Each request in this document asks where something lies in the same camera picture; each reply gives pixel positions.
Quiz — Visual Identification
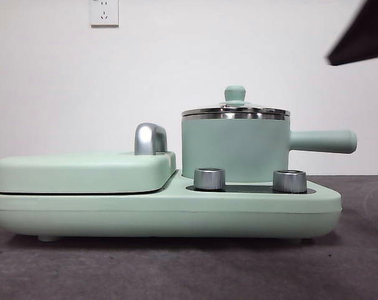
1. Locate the mint green steel-lined saucepan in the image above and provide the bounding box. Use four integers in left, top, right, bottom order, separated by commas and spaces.
180, 111, 358, 184

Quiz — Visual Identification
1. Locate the silver control knob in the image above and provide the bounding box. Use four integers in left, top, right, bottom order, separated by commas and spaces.
193, 167, 227, 191
272, 169, 308, 193

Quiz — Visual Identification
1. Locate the glass lid with green knob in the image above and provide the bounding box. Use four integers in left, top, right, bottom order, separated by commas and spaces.
180, 85, 290, 116

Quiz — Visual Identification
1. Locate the silver griddle cover handle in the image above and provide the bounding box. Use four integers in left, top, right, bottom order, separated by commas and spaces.
134, 123, 168, 156

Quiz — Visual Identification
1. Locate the white wall socket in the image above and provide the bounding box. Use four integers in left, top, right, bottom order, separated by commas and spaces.
89, 0, 120, 28

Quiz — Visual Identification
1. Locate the mint green griddle cover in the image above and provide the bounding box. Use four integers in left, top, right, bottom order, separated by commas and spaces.
0, 150, 177, 194

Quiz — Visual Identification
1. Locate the mint green breakfast machine base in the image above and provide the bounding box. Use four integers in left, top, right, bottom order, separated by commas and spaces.
0, 174, 343, 243

